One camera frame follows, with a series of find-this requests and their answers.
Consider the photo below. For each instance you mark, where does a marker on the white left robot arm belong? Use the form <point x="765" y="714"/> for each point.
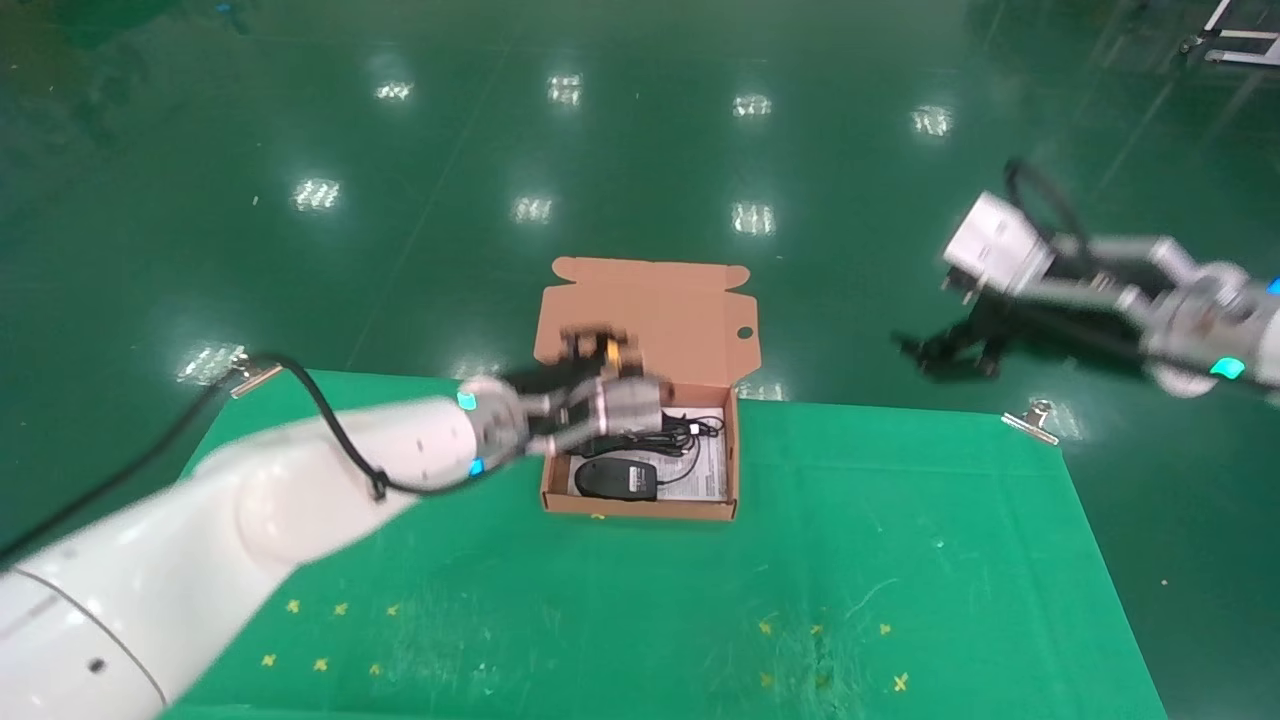
<point x="200" y="540"/>

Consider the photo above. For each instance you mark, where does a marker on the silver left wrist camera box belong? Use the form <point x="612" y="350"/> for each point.
<point x="630" y="405"/>

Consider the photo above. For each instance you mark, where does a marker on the orange cardboard box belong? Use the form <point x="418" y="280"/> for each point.
<point x="680" y="320"/>

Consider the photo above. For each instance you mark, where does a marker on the white printed leaflet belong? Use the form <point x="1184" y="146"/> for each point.
<point x="712" y="470"/>

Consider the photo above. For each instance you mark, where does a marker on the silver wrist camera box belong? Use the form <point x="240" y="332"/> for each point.
<point x="995" y="245"/>
<point x="630" y="405"/>

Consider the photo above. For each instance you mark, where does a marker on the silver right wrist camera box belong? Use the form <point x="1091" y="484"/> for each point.
<point x="995" y="245"/>

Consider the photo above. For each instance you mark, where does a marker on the silver binder clip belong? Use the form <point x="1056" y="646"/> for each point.
<point x="1030" y="422"/>
<point x="255" y="378"/>

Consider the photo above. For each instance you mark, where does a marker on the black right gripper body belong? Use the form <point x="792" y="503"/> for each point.
<point x="1050" y="330"/>

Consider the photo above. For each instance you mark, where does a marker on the green table mat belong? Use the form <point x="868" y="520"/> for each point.
<point x="700" y="600"/>

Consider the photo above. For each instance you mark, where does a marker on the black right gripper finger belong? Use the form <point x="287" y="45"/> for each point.
<point x="935" y="342"/>
<point x="960" y="370"/>

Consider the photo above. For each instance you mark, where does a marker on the white metal frame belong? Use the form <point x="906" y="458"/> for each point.
<point x="1240" y="57"/>

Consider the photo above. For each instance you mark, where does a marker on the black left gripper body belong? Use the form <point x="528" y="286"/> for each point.
<point x="620" y="442"/>

